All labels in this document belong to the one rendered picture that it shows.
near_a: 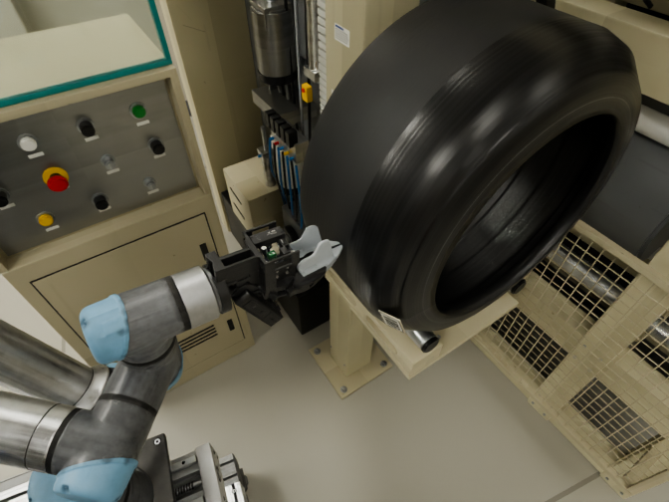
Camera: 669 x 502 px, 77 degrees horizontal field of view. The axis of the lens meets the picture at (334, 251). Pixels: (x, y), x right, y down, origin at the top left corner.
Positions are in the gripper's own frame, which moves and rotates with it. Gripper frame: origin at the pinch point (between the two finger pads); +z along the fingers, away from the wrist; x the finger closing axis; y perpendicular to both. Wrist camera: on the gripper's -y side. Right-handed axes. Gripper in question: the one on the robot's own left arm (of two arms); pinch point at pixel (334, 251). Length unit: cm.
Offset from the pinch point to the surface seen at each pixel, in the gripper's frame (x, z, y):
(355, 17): 27.3, 19.9, 24.6
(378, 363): 24, 51, -114
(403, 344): -6.3, 17.8, -32.2
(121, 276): 61, -30, -50
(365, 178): -0.9, 3.3, 13.4
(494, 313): -10, 46, -35
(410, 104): -0.3, 9.4, 22.9
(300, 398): 30, 15, -119
